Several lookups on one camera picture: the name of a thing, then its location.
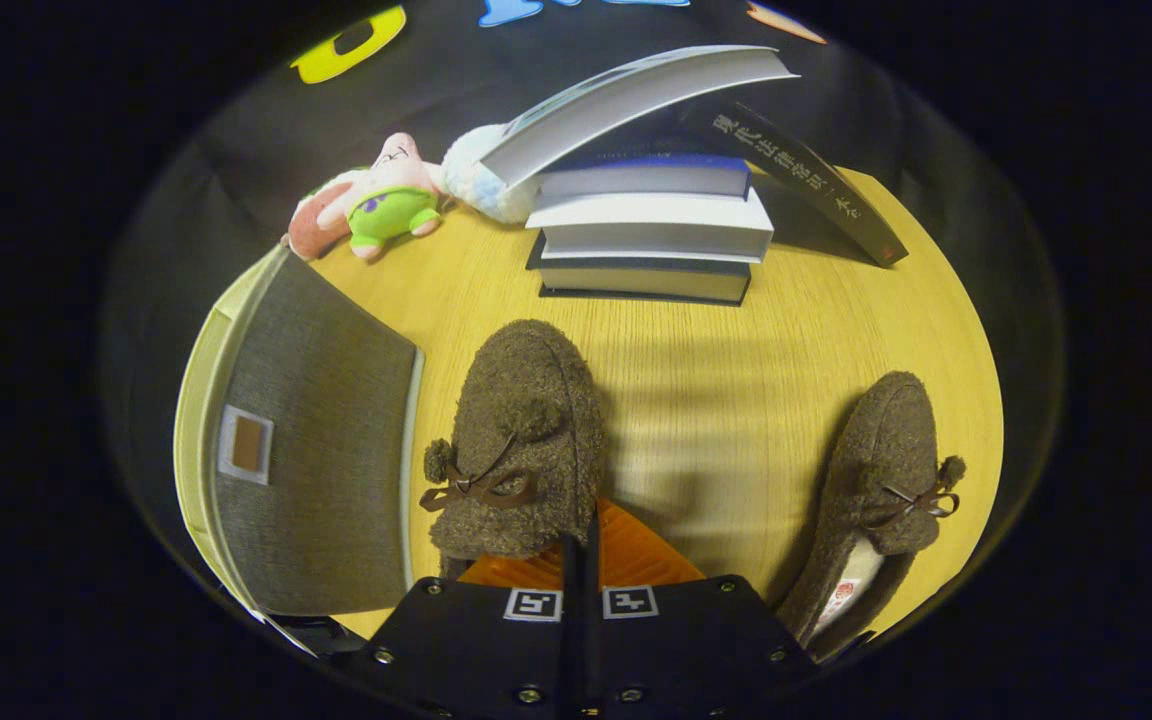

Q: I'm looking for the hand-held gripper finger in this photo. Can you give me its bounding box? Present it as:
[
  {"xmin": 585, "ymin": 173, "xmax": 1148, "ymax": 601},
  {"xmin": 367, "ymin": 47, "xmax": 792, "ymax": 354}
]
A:
[
  {"xmin": 584, "ymin": 500, "xmax": 822, "ymax": 720},
  {"xmin": 351, "ymin": 530, "xmax": 587, "ymax": 720}
]

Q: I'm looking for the brown fuzzy shoe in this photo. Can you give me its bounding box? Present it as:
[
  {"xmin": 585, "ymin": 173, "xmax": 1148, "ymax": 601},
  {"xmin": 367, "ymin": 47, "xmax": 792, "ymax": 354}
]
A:
[
  {"xmin": 419, "ymin": 318, "xmax": 607, "ymax": 586},
  {"xmin": 774, "ymin": 370, "xmax": 967, "ymax": 663}
]

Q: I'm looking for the grey fabric storage box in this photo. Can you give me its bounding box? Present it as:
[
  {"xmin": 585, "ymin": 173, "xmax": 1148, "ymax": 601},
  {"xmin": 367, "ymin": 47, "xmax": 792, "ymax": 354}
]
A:
[{"xmin": 173, "ymin": 243, "xmax": 427, "ymax": 618}]

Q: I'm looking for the black cover book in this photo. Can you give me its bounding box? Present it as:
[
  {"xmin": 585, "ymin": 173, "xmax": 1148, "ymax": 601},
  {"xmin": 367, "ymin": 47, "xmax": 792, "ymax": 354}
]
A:
[{"xmin": 526, "ymin": 232, "xmax": 752, "ymax": 308}]

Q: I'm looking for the thick white book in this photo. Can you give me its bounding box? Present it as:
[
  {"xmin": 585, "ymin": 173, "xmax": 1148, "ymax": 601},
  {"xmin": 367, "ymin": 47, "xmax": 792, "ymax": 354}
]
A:
[{"xmin": 524, "ymin": 188, "xmax": 775, "ymax": 263}]

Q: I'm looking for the blue book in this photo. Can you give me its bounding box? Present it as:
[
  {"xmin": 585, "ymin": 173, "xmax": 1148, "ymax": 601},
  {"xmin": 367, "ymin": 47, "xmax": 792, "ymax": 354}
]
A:
[{"xmin": 536, "ymin": 135, "xmax": 752, "ymax": 199}]

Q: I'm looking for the white fluffy plush toy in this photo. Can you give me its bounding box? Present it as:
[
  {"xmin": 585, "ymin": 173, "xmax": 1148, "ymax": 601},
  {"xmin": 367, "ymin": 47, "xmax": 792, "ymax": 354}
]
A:
[{"xmin": 439, "ymin": 123, "xmax": 542, "ymax": 226}]

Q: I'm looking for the watermelon plush toy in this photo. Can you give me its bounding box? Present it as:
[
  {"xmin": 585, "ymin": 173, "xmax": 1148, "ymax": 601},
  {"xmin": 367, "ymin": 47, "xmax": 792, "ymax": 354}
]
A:
[{"xmin": 281, "ymin": 170, "xmax": 367, "ymax": 263}]

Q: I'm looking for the pink star plush toy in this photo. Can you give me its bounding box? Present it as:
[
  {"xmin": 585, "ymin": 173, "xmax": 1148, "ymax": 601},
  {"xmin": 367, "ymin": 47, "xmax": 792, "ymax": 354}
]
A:
[{"xmin": 341, "ymin": 132, "xmax": 447, "ymax": 263}]

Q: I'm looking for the black leaning book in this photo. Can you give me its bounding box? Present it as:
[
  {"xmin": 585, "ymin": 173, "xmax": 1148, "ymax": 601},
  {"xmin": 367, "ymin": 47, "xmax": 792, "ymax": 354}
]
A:
[{"xmin": 681, "ymin": 100, "xmax": 910, "ymax": 269}]

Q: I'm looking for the white leaning book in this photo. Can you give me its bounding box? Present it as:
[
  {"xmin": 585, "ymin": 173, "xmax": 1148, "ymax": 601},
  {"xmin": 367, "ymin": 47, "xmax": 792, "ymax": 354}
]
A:
[{"xmin": 479, "ymin": 44, "xmax": 800, "ymax": 191}]

